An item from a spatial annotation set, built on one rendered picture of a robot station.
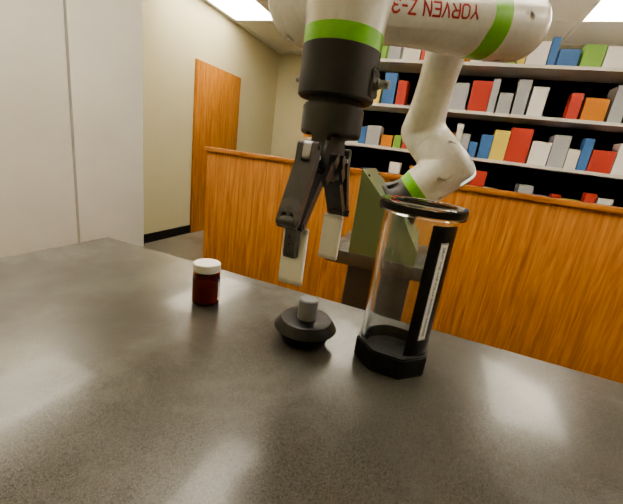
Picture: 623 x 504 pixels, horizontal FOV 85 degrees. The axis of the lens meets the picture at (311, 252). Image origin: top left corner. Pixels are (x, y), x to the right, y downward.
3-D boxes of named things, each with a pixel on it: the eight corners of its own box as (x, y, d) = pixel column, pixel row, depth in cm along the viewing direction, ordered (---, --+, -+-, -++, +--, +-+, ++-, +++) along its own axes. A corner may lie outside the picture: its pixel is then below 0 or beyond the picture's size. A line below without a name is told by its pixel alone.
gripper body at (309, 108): (354, 99, 37) (341, 186, 39) (371, 112, 44) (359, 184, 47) (292, 94, 39) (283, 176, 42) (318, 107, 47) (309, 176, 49)
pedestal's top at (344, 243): (349, 239, 133) (350, 229, 132) (434, 257, 124) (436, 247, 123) (324, 259, 104) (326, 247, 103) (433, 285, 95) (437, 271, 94)
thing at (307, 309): (320, 364, 46) (328, 320, 44) (261, 342, 49) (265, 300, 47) (341, 334, 54) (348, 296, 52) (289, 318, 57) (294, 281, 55)
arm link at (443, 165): (405, 179, 116) (457, 143, 109) (427, 215, 109) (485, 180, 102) (391, 163, 105) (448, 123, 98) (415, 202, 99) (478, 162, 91)
